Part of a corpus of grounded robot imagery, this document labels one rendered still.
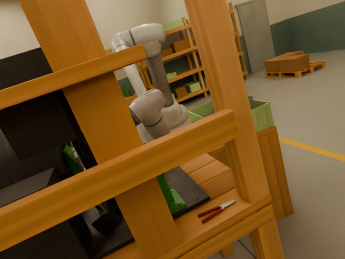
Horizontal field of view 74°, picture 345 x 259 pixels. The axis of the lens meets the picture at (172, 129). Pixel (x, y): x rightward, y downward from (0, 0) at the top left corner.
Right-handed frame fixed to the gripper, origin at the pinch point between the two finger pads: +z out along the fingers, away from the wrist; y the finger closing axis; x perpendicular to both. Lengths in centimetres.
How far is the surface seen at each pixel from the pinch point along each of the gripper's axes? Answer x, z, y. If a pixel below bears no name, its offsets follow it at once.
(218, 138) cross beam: 37, -41, 17
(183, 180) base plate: 28.3, -25.9, -30.4
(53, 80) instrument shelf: 8.8, -14.0, 44.9
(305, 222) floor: 92, -82, -119
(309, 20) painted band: -217, -662, -485
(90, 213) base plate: 11.4, 20.2, -29.5
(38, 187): 12.0, 13.1, 17.2
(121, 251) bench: 39.1, 9.6, -9.7
